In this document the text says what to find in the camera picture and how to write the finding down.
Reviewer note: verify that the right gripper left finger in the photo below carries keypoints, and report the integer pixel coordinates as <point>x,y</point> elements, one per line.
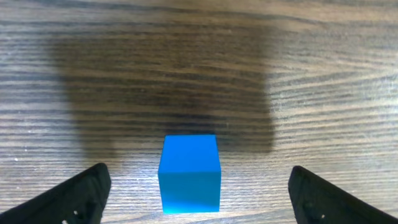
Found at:
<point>74,196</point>

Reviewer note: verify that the blue cube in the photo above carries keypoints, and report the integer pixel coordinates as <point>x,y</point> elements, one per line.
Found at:
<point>189,174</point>

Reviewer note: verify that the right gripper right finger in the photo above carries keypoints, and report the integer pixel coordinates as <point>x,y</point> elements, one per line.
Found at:
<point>323,199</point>

